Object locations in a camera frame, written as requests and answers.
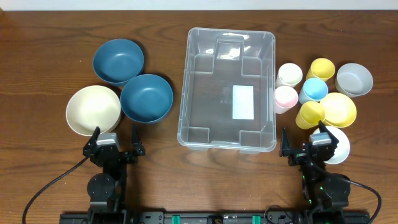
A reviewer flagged white small bowl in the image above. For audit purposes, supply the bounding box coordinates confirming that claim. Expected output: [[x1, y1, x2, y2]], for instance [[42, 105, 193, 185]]
[[325, 126, 350, 165]]

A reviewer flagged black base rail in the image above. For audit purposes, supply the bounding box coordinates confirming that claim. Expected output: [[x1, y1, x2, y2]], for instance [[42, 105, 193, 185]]
[[59, 210, 370, 224]]

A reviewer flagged white label in container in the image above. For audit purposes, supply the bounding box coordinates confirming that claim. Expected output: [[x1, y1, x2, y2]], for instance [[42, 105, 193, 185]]
[[232, 85, 254, 120]]

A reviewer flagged blue bowl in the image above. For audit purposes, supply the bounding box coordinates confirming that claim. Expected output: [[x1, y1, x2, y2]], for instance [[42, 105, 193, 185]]
[[93, 39, 144, 86], [120, 74, 174, 123]]

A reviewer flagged cream cup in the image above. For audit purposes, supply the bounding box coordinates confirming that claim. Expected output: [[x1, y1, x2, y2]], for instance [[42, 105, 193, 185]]
[[275, 63, 303, 88]]

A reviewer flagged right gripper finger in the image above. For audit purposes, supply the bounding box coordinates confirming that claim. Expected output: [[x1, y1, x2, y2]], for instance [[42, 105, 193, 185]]
[[318, 121, 339, 146], [280, 127, 291, 156]]

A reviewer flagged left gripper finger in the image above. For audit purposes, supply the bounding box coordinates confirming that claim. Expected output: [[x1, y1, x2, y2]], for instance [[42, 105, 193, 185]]
[[88, 126, 101, 149], [131, 124, 142, 150]]

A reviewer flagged clear plastic storage container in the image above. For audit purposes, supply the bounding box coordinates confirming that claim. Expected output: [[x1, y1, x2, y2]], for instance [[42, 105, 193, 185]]
[[177, 27, 277, 154]]

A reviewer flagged light blue cup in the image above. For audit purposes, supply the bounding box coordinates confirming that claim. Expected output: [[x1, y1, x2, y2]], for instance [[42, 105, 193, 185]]
[[298, 78, 328, 105]]

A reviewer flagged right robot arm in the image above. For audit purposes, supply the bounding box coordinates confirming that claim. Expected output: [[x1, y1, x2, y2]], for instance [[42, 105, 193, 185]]
[[279, 123, 351, 223]]

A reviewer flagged yellow small bowl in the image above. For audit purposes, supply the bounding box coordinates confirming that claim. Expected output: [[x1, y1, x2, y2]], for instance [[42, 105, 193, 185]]
[[320, 93, 357, 128]]

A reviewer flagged grey small bowl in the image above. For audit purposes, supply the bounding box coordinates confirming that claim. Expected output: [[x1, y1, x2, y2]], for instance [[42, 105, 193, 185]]
[[335, 63, 374, 98]]

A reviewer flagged pink cup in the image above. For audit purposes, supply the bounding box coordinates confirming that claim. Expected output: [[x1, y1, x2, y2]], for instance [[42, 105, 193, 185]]
[[274, 86, 299, 114]]

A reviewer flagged cream large bowl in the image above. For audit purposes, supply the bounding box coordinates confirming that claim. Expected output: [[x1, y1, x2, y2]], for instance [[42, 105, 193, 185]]
[[65, 85, 121, 136]]

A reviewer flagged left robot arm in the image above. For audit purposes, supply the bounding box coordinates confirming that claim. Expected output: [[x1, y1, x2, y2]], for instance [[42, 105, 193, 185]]
[[83, 126, 146, 224]]

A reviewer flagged yellow cup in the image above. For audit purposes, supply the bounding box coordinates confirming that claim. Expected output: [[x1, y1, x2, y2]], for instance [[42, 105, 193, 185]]
[[295, 101, 325, 129], [305, 58, 336, 82]]

